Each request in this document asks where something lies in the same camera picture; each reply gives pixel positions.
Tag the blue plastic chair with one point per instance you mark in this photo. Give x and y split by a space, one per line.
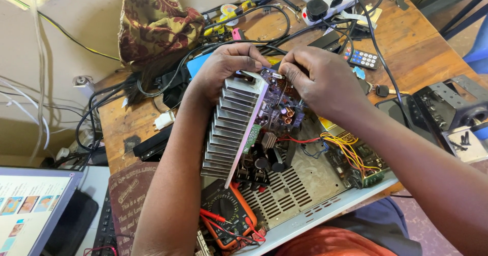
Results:
478 50

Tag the black keyboard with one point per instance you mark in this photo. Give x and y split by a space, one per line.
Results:
105 229

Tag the black smartphone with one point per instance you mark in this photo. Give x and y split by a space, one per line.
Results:
396 113

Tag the patterned red gold cloth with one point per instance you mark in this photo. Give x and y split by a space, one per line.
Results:
156 23

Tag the laptop with grey lid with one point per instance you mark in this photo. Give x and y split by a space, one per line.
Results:
28 210

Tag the white charger adapter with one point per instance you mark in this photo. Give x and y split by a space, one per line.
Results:
164 120

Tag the small black remote control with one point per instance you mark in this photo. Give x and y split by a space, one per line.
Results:
362 59

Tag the black brush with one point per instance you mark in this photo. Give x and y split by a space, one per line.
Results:
148 77

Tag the black metal bracket unit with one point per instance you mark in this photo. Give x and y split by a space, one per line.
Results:
446 103

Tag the amplifier circuit board with heatsink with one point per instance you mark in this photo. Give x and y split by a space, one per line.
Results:
249 126

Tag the black car key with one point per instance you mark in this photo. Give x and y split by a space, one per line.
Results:
381 90

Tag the person's right hand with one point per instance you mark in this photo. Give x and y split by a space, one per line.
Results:
324 84

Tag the black plug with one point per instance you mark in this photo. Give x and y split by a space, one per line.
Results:
317 9

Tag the orange digital multimeter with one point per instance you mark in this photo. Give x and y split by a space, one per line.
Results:
227 214

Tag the brown printed mouse pad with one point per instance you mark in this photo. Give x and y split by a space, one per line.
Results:
127 206

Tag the person's orange shirt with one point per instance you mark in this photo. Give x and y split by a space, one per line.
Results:
335 242

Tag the grey metal amplifier chassis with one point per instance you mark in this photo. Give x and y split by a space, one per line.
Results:
305 195

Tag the black rectangular box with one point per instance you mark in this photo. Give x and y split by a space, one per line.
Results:
152 145

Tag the person's left hand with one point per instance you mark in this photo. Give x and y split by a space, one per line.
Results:
219 67

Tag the blue card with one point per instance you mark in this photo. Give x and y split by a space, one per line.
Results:
198 63

